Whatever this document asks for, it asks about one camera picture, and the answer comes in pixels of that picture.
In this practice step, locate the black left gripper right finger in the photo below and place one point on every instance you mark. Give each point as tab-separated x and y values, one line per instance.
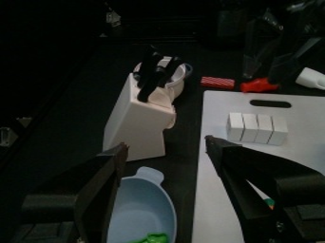
262	177

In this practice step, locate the red striped toy block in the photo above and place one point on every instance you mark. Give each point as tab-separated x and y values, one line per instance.
216	82

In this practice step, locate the green toy pea pod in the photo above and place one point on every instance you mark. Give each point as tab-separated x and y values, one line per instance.
152	238

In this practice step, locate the white cutting board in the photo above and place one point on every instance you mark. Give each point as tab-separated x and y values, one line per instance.
219	196

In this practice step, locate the red toy food piece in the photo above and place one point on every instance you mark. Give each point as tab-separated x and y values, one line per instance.
256	85

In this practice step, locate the orange toy carrot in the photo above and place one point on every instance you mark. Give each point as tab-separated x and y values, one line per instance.
268	204

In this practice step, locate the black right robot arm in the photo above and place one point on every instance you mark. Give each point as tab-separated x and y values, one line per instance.
305	15

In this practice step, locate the light blue pan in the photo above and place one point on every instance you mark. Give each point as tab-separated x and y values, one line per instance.
139	205

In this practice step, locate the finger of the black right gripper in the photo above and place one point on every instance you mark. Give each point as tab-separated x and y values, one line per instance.
255	47
291	61

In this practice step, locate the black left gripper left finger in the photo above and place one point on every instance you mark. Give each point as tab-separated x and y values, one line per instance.
88	196

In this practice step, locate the white knife block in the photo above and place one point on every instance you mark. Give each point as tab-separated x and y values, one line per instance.
135	126

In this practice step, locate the metal frame bracket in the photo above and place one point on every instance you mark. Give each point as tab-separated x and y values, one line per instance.
6	136
112	18

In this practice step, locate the white sliced toy block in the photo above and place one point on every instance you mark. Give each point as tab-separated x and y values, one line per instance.
255	128

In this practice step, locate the white toy object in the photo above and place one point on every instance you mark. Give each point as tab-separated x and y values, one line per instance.
311	78

